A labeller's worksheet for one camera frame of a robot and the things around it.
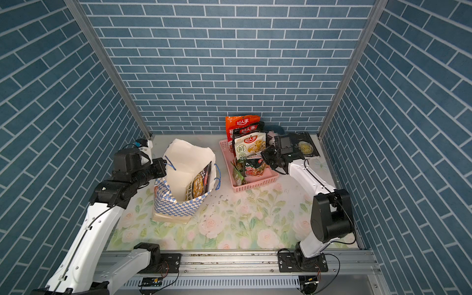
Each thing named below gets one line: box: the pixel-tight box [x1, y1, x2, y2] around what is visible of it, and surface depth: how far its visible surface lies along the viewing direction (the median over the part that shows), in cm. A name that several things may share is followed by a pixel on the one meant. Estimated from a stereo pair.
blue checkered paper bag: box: [153, 138, 221, 224], surface depth 77 cm
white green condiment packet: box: [234, 132, 267, 161], surface depth 96 cm
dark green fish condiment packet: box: [245, 157, 264, 170], surface depth 87 cm
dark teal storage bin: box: [263, 124, 286, 136], surface depth 121 cm
